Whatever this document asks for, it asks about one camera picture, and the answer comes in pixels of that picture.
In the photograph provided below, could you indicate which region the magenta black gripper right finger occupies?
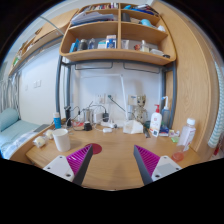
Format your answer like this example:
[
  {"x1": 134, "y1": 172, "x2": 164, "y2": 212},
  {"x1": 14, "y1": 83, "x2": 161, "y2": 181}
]
[{"x1": 133, "y1": 145, "x2": 181, "y2": 185}]

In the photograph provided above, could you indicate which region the grey metal bed frame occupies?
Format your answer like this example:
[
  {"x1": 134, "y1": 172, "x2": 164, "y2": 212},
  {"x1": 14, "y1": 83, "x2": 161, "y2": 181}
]
[{"x1": 54, "y1": 54, "x2": 178, "y2": 131}]

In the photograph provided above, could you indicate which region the white pump lotion bottle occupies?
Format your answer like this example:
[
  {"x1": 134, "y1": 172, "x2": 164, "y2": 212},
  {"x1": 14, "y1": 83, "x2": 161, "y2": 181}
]
[{"x1": 150, "y1": 104, "x2": 162, "y2": 137}]

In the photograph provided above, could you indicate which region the blue cylindrical can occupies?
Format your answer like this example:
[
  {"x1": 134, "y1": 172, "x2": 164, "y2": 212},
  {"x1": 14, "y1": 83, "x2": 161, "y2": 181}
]
[{"x1": 53, "y1": 112, "x2": 61, "y2": 129}]

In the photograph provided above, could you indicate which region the white round bun left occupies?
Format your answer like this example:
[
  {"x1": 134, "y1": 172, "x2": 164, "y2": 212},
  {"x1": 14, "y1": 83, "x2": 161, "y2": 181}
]
[{"x1": 33, "y1": 136, "x2": 46, "y2": 148}]

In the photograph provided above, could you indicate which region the white round bun right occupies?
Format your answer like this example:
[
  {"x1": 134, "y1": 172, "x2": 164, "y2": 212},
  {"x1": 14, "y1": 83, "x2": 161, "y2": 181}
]
[{"x1": 45, "y1": 129, "x2": 53, "y2": 139}]

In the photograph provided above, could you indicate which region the steel thermos cup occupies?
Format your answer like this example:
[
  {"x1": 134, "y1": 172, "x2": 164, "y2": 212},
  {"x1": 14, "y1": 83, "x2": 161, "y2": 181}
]
[{"x1": 83, "y1": 108, "x2": 93, "y2": 123}]

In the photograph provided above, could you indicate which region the teal pillow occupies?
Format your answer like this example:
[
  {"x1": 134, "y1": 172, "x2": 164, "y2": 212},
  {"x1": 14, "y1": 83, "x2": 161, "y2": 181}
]
[{"x1": 0, "y1": 108, "x2": 19, "y2": 132}]

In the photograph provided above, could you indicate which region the dark red round coaster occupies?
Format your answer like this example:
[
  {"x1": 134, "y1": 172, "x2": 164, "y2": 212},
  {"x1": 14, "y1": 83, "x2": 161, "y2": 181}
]
[{"x1": 90, "y1": 143, "x2": 102, "y2": 155}]

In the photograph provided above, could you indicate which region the white round bun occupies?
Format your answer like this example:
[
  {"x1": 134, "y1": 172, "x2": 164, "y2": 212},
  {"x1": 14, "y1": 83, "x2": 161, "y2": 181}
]
[
  {"x1": 45, "y1": 129, "x2": 53, "y2": 139},
  {"x1": 33, "y1": 136, "x2": 46, "y2": 148}
]

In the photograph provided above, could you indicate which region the wooden wall shelf unit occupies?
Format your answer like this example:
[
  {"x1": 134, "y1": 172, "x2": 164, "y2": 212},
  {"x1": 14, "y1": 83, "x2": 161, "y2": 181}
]
[{"x1": 60, "y1": 2, "x2": 176, "y2": 66}]

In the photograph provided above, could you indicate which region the black round small speaker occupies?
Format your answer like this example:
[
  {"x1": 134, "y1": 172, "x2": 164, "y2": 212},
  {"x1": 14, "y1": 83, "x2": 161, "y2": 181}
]
[{"x1": 84, "y1": 121, "x2": 92, "y2": 131}]

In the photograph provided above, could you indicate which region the red bottle cap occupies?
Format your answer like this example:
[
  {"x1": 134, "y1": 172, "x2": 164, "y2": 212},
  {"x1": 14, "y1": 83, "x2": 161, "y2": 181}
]
[{"x1": 172, "y1": 152, "x2": 184, "y2": 162}]

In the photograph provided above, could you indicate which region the white power strip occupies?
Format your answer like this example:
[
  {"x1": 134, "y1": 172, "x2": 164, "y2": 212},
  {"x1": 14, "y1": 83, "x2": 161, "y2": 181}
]
[{"x1": 100, "y1": 121, "x2": 118, "y2": 129}]

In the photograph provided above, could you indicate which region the Groot figurine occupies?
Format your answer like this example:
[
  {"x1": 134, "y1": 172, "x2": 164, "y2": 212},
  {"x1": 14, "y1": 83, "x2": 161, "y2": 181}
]
[{"x1": 134, "y1": 95, "x2": 148, "y2": 123}]

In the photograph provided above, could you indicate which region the white paper cup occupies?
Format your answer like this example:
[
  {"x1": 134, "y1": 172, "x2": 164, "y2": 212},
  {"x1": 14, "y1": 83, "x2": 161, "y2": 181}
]
[{"x1": 53, "y1": 129, "x2": 71, "y2": 152}]

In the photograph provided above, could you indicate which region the green small packet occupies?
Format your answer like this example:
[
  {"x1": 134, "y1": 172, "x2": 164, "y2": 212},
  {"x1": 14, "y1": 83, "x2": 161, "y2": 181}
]
[{"x1": 171, "y1": 137, "x2": 179, "y2": 143}]

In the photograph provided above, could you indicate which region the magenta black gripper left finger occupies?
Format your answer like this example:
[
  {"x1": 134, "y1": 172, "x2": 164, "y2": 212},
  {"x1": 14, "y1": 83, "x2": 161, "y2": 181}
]
[{"x1": 44, "y1": 145, "x2": 93, "y2": 186}]

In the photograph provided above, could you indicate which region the white tissue pack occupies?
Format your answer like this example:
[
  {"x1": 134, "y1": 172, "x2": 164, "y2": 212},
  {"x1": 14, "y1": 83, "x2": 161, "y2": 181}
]
[{"x1": 123, "y1": 120, "x2": 143, "y2": 134}]

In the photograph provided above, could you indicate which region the grey spray bottle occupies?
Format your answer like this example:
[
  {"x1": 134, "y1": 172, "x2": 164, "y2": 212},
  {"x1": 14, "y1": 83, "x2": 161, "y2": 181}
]
[{"x1": 162, "y1": 96, "x2": 170, "y2": 128}]

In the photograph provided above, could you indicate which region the clear plastic water bottle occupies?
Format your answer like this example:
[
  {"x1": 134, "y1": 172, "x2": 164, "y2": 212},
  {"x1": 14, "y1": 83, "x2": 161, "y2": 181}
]
[{"x1": 177, "y1": 118, "x2": 196, "y2": 152}]

